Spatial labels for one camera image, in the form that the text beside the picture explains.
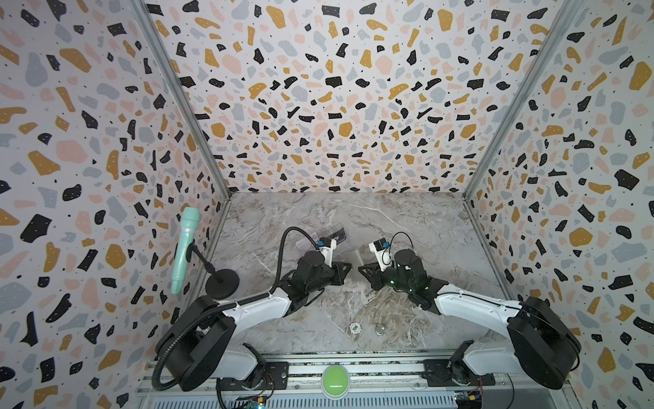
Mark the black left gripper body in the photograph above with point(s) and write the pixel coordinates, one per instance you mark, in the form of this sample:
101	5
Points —
326	280

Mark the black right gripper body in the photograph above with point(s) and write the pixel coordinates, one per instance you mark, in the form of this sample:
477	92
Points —
395	279

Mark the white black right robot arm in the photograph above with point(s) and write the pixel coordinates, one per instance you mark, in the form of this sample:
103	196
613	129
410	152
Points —
535	342

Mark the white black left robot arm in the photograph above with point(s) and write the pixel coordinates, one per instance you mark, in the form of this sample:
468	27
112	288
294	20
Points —
200	344

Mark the clear acrylic card box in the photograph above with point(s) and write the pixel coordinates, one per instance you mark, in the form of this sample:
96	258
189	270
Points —
325	236

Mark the black microphone stand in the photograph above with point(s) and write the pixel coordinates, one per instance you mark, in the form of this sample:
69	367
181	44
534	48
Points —
221	283

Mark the green push button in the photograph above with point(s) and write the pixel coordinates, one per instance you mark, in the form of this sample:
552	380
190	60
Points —
335	382

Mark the mint green microphone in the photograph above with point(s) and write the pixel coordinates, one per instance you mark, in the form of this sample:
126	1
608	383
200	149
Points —
189	223

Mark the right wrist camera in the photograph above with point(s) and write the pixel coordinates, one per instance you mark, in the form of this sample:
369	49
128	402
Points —
381	250

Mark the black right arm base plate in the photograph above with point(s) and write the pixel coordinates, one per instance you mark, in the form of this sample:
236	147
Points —
437	373

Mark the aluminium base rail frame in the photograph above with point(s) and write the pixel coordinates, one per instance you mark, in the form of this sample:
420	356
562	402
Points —
394	380

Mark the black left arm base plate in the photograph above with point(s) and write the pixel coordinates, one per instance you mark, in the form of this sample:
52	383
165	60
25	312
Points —
268	376

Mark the aluminium left corner post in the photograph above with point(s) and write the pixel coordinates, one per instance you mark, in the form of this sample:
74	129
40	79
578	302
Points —
148	29

